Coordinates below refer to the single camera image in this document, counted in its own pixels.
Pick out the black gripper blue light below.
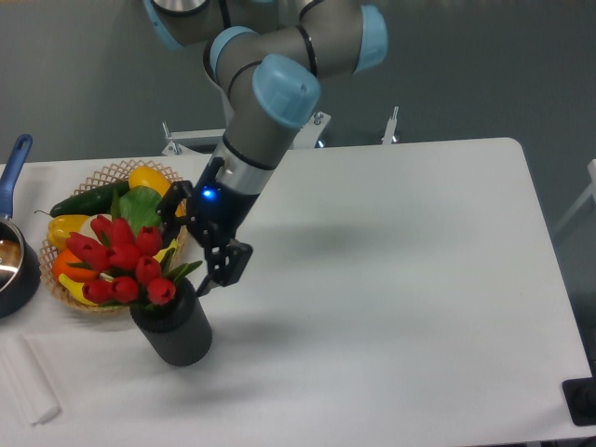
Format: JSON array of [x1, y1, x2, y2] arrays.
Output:
[[156, 157, 258, 297]]

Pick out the red tulip bouquet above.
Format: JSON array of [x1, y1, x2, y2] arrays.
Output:
[[53, 186, 202, 311]]

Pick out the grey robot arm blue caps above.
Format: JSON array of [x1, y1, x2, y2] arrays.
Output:
[[144, 1, 388, 295]]

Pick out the black ribbed vase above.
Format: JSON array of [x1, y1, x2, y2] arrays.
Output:
[[129, 278, 212, 367]]

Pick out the green leafy vegetable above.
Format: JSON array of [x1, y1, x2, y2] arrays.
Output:
[[119, 186, 161, 236]]

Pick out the yellow lemon squash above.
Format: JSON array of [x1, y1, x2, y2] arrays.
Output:
[[129, 166, 181, 198]]

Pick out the woven wicker basket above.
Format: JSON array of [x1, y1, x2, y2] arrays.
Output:
[[38, 159, 183, 314]]

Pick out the dark green cucumber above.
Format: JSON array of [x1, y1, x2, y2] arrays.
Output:
[[35, 181, 129, 218]]

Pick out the white garlic bulb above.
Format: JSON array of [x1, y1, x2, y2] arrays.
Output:
[[79, 214, 112, 242]]

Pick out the yellow banana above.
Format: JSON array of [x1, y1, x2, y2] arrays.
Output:
[[52, 240, 180, 308]]

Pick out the yellow bell pepper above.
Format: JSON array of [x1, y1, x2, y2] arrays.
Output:
[[47, 214, 88, 251]]

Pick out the white rolled cloth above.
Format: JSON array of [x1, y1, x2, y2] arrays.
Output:
[[2, 335, 61, 426]]

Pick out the black device at table corner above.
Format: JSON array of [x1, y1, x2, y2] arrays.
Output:
[[562, 377, 595, 427]]

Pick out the dark pot blue handle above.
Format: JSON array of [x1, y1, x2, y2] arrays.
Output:
[[1, 134, 40, 318]]

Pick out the white frame at right edge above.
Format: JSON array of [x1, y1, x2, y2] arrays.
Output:
[[557, 159, 595, 233]]

